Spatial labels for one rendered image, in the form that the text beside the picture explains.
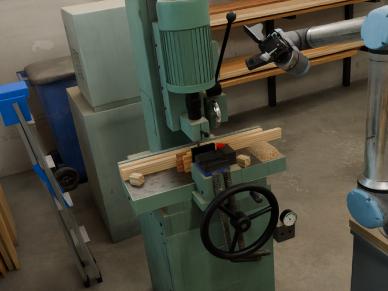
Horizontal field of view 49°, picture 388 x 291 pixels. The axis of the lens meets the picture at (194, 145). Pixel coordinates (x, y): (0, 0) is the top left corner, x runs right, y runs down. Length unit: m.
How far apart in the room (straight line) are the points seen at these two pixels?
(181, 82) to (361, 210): 0.76
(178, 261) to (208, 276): 0.17
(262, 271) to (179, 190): 0.58
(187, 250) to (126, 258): 1.08
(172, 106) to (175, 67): 0.23
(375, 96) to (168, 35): 0.69
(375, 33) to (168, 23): 0.63
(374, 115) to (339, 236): 1.39
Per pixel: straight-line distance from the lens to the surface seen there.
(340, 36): 1.74
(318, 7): 4.21
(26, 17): 3.77
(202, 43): 1.47
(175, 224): 1.58
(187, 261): 1.70
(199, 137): 1.59
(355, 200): 1.61
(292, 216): 1.73
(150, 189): 1.53
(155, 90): 1.73
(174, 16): 1.44
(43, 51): 3.82
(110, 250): 2.81
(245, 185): 1.39
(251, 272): 1.87
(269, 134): 1.78
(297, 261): 2.56
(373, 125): 1.49
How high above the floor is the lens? 1.66
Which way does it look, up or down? 25 degrees down
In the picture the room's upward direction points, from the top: 7 degrees counter-clockwise
